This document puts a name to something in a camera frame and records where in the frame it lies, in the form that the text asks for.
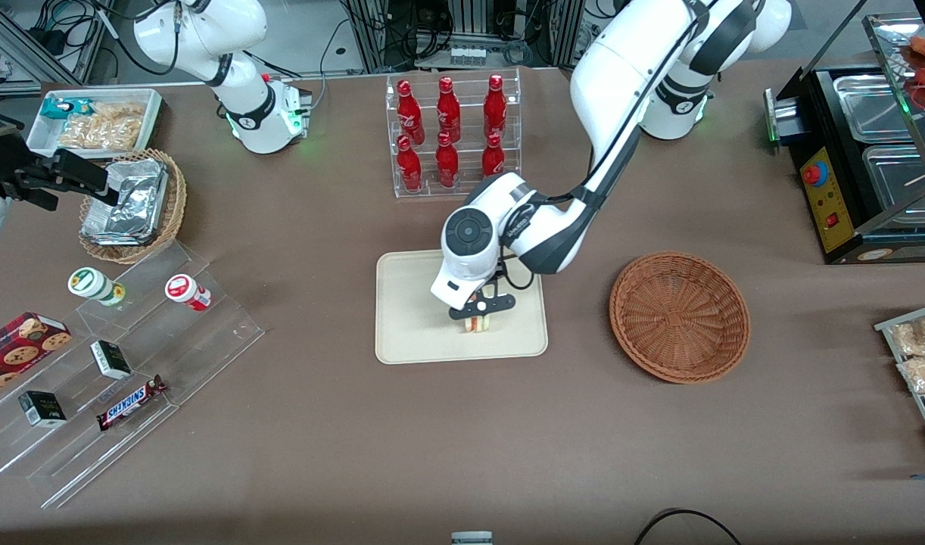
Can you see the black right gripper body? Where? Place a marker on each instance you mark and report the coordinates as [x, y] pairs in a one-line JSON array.
[[1, 160]]

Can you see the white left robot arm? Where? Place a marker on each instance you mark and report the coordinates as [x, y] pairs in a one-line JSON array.
[[621, 68]]

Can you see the beige plastic tray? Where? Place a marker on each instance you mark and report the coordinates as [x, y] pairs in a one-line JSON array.
[[409, 318]]

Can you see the tan wicker basket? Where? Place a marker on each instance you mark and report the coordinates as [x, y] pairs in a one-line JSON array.
[[175, 204]]

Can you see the brown round wicker basket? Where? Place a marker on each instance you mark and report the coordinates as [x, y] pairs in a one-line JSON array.
[[678, 318]]

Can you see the silver foil pack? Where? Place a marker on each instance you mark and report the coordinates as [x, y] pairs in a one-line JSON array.
[[122, 223], [141, 178]]

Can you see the white plastic bin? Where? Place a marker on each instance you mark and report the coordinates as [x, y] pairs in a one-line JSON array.
[[42, 136]]

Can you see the clear bag of crackers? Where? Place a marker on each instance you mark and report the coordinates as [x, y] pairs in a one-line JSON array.
[[103, 130]]

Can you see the teal snack packet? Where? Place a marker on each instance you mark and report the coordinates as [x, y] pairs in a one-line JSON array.
[[57, 107]]

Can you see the green lid cup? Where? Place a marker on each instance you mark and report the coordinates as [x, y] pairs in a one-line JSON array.
[[91, 284]]

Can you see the red lid cup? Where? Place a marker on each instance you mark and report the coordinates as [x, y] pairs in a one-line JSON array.
[[184, 291]]

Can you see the clear acrylic bottle rack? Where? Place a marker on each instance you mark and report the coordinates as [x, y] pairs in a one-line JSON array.
[[432, 189]]

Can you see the red cola bottle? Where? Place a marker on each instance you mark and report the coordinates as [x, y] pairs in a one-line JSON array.
[[446, 163], [409, 110], [493, 159], [448, 106], [495, 106], [409, 166]]

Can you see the small black carton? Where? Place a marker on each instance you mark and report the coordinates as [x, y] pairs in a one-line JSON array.
[[110, 359], [42, 409]]

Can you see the red cookie box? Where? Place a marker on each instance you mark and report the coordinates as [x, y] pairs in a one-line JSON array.
[[16, 352]]

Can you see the clear acrylic stepped shelf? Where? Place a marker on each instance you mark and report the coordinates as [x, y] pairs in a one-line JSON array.
[[205, 341]]

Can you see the Snickers bar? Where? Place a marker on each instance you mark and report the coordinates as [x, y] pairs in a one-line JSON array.
[[129, 403]]

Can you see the grey box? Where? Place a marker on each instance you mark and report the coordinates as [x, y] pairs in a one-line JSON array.
[[471, 539]]

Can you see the white power strip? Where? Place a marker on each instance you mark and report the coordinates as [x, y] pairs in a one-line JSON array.
[[466, 55]]

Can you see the black food warmer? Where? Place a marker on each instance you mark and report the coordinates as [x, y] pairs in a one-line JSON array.
[[830, 197]]

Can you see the clear bag of pastry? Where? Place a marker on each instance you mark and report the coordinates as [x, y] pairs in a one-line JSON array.
[[924, 375], [917, 337]]

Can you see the steel warmer pan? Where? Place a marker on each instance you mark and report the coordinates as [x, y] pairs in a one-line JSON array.
[[875, 110], [898, 178]]

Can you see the aluminium frame rail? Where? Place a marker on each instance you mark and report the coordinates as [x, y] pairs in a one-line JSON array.
[[23, 45]]

